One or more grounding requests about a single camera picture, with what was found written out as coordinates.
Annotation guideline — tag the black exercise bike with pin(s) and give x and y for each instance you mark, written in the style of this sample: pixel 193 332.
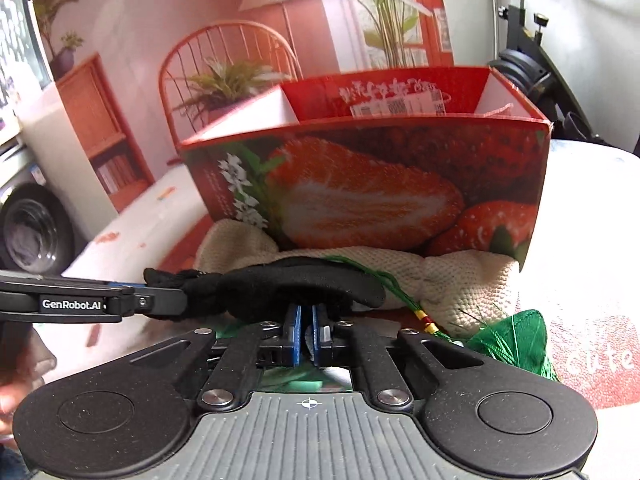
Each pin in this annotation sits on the black exercise bike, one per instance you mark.
pixel 595 45

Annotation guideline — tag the cream knitted cloth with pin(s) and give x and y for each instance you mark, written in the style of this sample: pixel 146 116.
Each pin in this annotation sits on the cream knitted cloth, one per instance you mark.
pixel 460 291

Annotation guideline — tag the red strawberry cardboard box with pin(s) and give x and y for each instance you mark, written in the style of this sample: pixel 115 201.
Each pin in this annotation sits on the red strawberry cardboard box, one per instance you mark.
pixel 428 160

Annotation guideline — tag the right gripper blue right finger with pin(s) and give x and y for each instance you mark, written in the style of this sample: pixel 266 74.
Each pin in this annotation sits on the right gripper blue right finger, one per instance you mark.
pixel 321 336

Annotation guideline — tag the green tasselled pouch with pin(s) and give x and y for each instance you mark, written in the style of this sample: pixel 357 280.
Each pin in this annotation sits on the green tasselled pouch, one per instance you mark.
pixel 520 340

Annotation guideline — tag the person's left hand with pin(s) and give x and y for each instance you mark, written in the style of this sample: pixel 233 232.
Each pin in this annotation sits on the person's left hand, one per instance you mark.
pixel 34 361

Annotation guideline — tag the washing machine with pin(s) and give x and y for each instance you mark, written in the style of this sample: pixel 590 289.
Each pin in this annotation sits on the washing machine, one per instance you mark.
pixel 38 235

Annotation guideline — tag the black soft cloth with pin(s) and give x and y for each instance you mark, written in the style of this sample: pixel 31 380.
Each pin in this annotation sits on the black soft cloth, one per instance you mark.
pixel 265 291

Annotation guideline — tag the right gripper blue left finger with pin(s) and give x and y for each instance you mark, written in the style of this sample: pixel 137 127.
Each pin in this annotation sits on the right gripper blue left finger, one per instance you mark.
pixel 292 328

